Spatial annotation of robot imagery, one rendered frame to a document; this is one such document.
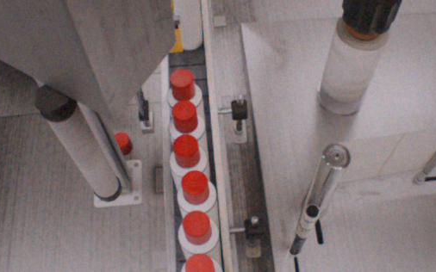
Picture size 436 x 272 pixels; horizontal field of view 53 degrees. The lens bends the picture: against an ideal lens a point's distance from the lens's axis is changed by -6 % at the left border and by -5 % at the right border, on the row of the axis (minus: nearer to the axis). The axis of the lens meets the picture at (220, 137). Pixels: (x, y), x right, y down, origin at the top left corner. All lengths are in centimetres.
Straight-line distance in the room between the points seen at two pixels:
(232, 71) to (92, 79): 65
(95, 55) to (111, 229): 55
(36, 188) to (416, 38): 82
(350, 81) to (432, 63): 27
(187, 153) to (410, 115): 48
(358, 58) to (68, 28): 53
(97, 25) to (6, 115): 73
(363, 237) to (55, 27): 60
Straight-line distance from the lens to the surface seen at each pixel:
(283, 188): 78
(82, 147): 45
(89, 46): 30
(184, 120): 60
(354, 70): 76
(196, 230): 53
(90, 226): 84
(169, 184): 69
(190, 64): 91
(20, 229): 89
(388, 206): 80
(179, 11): 85
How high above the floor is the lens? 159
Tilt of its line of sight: 61 degrees down
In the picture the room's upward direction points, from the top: 3 degrees counter-clockwise
